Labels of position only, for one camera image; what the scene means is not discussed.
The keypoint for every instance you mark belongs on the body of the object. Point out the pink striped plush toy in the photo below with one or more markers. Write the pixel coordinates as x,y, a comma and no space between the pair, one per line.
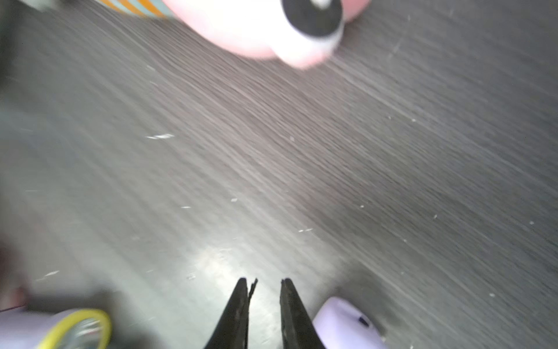
302,34

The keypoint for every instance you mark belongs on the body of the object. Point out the purple flashlight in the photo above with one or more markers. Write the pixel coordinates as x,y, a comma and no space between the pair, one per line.
74,328
339,324

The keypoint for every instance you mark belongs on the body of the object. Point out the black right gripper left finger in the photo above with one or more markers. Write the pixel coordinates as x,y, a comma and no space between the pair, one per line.
231,331

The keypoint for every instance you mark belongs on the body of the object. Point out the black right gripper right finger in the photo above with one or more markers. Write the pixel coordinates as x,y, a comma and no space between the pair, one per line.
297,329

